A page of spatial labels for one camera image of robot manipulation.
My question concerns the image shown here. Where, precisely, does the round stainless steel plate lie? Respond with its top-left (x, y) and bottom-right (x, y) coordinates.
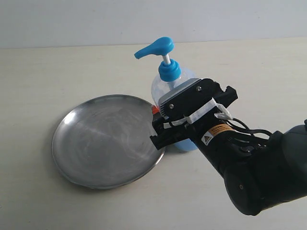
top-left (51, 94), bottom-right (165, 190)

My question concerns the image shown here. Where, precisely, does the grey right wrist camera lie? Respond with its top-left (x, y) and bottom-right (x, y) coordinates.
top-left (158, 78), bottom-right (223, 120)

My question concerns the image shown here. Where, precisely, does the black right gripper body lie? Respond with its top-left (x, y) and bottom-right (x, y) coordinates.
top-left (151, 86), bottom-right (238, 168)

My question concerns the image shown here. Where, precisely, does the black right camera cable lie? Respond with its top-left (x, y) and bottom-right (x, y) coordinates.
top-left (165, 117), bottom-right (272, 144)

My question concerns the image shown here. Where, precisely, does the clear blue pump soap bottle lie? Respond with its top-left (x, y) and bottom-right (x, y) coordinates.
top-left (134, 36), bottom-right (201, 152)

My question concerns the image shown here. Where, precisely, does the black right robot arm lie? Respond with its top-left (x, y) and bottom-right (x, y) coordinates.
top-left (151, 83), bottom-right (307, 216)

